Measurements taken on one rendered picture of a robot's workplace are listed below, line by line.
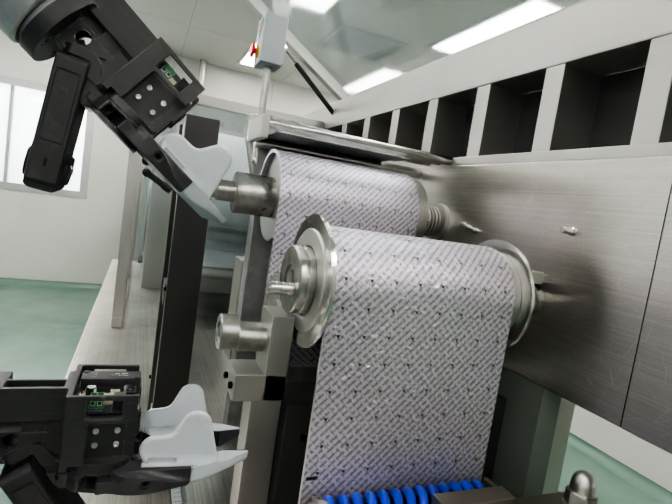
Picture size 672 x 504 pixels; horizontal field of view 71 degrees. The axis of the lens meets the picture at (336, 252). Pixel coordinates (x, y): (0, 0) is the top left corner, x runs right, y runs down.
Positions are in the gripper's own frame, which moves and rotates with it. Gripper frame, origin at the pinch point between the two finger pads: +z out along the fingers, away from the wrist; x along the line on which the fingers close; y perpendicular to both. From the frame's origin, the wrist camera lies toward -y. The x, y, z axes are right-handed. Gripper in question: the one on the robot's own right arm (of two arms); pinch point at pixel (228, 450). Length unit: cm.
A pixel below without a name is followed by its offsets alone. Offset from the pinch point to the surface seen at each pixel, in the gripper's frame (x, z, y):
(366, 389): -0.3, 13.7, 6.0
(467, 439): -0.3, 28.3, -0.4
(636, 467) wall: 127, 274, -101
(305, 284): 2.2, 6.2, 16.2
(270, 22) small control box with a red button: 57, 11, 60
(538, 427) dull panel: 1.4, 41.5, -0.4
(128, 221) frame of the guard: 102, -13, 12
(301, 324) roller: 4.8, 7.3, 11.3
